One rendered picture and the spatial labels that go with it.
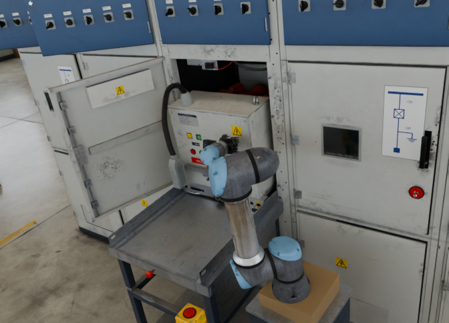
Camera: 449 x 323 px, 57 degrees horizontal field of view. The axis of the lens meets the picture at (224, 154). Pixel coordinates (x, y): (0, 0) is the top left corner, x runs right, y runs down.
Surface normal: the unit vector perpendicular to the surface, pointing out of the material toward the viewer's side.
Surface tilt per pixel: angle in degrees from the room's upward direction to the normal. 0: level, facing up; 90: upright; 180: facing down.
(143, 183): 90
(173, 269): 0
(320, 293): 4
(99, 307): 0
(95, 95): 90
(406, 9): 90
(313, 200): 90
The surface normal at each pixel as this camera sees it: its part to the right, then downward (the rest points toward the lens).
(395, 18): -0.55, 0.44
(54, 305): -0.13, -0.89
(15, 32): -0.18, 0.46
